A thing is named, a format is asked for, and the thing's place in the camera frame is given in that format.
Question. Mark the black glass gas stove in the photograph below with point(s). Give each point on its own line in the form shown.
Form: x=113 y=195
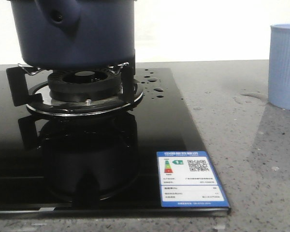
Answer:
x=95 y=167

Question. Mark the light blue ribbed cup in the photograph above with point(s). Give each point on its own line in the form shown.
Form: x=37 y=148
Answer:
x=279 y=66

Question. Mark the black round gas burner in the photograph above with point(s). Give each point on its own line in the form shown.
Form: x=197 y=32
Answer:
x=71 y=86

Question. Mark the dark blue cooking pot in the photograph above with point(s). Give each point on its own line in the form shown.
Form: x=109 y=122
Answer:
x=74 y=34

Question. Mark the black metal pot support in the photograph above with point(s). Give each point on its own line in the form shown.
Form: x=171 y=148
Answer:
x=39 y=101

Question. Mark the blue energy label sticker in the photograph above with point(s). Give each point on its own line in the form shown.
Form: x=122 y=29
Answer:
x=188 y=179

